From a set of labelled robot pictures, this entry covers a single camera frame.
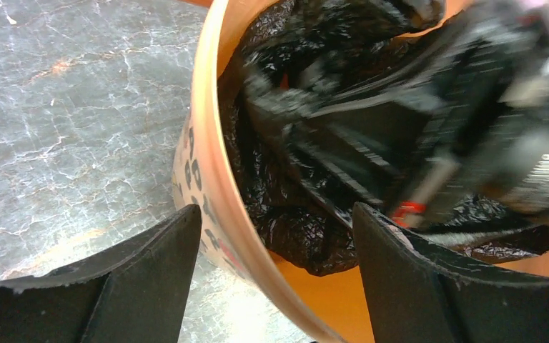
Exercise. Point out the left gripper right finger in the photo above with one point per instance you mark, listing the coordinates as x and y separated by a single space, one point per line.
418 291

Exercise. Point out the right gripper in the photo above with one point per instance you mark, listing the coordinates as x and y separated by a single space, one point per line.
457 139

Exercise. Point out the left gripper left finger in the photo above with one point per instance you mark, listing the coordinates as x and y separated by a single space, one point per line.
135 291

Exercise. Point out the orange plastic trash bin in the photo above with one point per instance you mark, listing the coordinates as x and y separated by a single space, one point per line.
330 309

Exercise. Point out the black plastic trash bag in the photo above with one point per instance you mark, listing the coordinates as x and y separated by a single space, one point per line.
326 48

